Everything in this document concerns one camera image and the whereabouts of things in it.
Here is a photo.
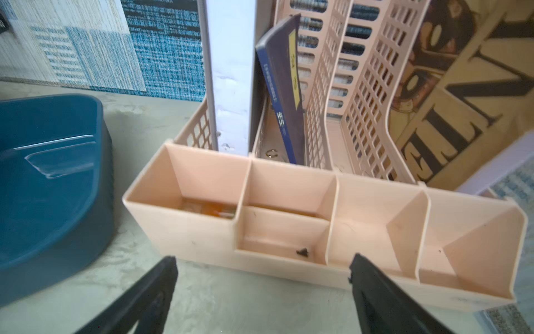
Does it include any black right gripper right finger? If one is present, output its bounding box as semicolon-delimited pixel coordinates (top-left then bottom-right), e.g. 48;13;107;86
349;253;452;333

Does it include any teal plastic bin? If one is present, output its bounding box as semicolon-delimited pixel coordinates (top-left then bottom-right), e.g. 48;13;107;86
1;94;115;306

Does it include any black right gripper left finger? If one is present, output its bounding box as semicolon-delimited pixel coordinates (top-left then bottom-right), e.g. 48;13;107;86
77;256;179;333

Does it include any white binder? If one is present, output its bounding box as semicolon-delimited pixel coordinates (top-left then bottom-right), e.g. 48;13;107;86
197;1;257;157

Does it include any pink desk organizer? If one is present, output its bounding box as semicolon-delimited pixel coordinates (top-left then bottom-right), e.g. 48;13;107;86
123;1;528;312

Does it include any lilac folder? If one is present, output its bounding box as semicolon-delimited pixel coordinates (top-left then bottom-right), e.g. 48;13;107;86
456;130;533;195

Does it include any dark blue book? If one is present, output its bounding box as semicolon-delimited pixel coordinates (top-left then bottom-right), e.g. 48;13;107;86
255;14;305;165

